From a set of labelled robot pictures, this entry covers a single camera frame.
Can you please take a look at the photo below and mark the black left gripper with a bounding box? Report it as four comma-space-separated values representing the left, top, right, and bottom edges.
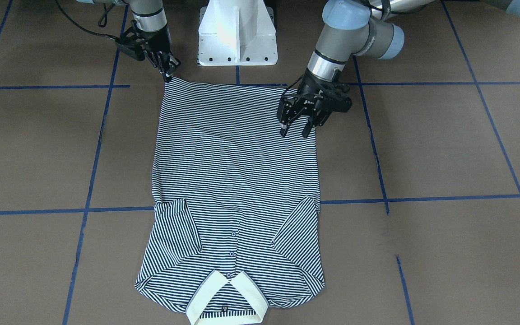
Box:
277, 70, 338, 138

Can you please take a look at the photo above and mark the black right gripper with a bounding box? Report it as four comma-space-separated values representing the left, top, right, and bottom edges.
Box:
143, 25, 181, 83

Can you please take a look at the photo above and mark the striped polo shirt cream collar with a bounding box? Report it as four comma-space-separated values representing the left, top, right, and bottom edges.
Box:
135, 78, 325, 325

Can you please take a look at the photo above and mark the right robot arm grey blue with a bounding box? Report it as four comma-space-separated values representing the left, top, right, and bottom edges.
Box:
86, 0, 181, 82

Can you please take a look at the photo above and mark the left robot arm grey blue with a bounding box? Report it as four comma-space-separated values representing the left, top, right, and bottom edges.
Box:
277, 0, 520, 142

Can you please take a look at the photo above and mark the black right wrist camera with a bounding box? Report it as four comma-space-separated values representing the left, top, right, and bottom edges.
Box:
115, 25, 146, 61

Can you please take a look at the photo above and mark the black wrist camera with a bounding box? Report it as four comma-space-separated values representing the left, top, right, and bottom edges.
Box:
115, 25, 146, 61
320, 82, 353, 113

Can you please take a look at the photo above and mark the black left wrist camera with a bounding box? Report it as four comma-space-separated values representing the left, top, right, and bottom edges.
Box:
320, 82, 353, 113

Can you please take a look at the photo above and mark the white column pedestal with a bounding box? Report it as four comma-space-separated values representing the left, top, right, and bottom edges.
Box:
197, 0, 279, 66

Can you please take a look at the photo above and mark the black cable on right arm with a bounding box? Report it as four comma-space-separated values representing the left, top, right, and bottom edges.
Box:
54, 0, 130, 42

